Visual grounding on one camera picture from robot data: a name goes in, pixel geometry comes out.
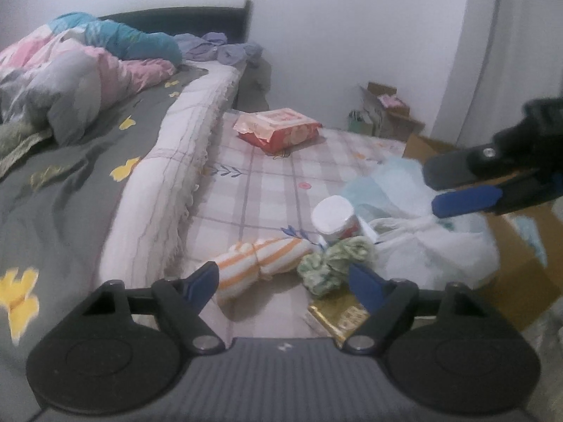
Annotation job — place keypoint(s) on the purple clothes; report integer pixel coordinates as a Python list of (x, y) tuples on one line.
[(211, 46)]

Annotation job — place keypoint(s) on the orange striped towel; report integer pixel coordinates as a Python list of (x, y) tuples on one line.
[(259, 259)]

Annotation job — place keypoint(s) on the plaid floral bed sheet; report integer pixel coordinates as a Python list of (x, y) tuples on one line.
[(264, 184)]

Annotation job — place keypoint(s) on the small cardboard box pink contents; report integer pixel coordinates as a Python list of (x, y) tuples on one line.
[(391, 114)]

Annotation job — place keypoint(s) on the white fringed mattress pad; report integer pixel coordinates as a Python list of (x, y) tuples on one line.
[(176, 162)]

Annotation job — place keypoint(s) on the light blue plastic bag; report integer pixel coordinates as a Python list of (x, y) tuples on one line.
[(387, 184)]

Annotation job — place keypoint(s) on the grey quilt yellow flowers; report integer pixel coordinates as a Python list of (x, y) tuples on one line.
[(66, 211)]

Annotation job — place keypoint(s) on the blue cloth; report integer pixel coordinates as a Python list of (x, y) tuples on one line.
[(132, 41)]

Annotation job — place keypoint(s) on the pink patterned duvet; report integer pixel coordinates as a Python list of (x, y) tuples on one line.
[(66, 83)]

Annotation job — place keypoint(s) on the brown cardboard box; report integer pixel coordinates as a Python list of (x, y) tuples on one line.
[(514, 272)]

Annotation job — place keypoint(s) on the white jar red label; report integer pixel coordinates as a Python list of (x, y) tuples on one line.
[(332, 217)]

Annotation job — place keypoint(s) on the red tissue pack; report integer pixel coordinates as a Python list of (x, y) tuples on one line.
[(277, 127)]

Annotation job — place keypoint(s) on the white curtain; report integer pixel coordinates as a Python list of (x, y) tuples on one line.
[(506, 52)]

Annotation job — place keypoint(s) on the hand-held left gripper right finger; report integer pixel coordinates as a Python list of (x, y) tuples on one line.
[(364, 283)]

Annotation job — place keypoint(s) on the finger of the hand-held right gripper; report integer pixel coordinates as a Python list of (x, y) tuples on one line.
[(457, 165), (466, 200)]

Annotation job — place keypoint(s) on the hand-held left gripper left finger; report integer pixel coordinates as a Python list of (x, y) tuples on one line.
[(203, 280)]

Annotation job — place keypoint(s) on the green bag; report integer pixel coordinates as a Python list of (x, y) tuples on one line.
[(360, 123)]

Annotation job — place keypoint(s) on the gold foil packet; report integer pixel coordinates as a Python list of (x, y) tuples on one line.
[(338, 316)]

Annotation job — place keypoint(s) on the green knit cloth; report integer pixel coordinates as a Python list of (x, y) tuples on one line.
[(334, 263)]

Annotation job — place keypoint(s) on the white plastic bag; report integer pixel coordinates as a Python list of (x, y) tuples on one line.
[(440, 250)]

